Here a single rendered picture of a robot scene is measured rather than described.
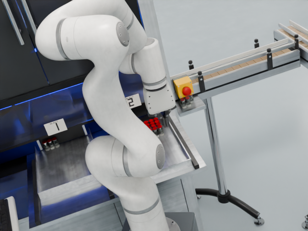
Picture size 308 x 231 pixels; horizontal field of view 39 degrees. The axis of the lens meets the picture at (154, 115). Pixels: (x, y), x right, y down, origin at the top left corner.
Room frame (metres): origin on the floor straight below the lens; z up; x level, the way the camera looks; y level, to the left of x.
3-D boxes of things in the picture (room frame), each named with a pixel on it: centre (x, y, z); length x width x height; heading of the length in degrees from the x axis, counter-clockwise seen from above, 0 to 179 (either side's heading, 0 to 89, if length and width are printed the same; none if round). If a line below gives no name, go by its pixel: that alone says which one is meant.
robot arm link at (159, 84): (1.33, -0.03, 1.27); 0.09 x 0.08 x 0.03; 97
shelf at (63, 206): (1.48, 0.23, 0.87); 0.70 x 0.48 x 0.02; 98
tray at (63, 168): (1.53, 0.41, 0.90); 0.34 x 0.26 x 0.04; 8
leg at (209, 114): (1.89, -0.28, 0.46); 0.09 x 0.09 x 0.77; 8
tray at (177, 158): (1.46, 0.06, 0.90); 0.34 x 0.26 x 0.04; 7
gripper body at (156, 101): (1.33, -0.03, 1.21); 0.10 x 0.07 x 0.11; 97
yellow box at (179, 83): (1.73, -0.16, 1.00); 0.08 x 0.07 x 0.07; 8
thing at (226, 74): (1.90, -0.43, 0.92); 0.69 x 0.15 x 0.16; 98
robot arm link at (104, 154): (1.04, 0.14, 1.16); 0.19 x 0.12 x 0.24; 66
